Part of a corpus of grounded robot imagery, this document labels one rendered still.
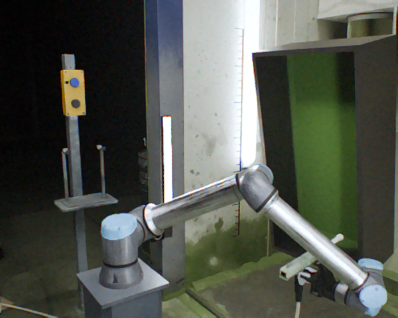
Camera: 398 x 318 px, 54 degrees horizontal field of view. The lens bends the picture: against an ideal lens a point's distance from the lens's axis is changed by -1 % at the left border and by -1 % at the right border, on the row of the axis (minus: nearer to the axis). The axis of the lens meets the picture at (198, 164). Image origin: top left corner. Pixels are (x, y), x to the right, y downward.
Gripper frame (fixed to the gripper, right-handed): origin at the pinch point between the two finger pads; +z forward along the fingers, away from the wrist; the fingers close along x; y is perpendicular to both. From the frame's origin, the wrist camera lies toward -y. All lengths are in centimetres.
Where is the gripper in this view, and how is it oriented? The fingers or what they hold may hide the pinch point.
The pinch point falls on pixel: (298, 268)
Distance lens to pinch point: 189.0
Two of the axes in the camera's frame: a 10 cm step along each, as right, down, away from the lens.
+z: -6.9, -1.8, 7.0
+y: 0.5, 9.6, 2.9
